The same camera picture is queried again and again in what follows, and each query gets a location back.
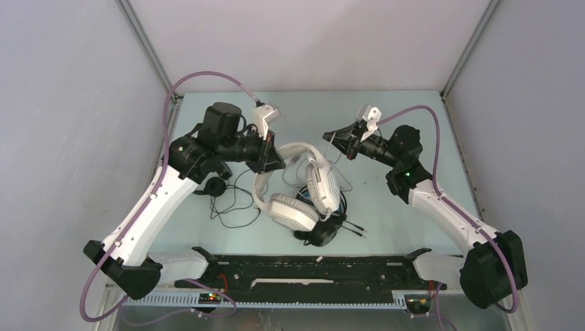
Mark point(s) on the aluminium frame post right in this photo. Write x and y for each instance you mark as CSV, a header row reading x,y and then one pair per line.
x,y
475,38

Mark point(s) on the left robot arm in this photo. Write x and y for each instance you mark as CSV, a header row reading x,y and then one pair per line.
x,y
223,136

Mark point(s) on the small black on-ear headphones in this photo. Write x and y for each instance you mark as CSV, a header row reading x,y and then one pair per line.
x,y
213,187

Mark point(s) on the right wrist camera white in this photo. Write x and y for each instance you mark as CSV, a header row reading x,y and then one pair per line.
x,y
370,115

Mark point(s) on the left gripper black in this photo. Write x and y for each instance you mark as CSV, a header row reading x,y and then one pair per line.
x,y
268,158

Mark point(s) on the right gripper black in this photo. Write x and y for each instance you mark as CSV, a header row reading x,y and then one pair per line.
x,y
348,139

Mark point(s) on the black and blue gaming headset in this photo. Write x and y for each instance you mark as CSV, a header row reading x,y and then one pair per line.
x,y
324,231

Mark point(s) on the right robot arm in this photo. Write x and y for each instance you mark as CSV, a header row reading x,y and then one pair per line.
x,y
492,264

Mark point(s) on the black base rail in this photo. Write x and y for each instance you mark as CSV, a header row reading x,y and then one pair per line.
x,y
310,280

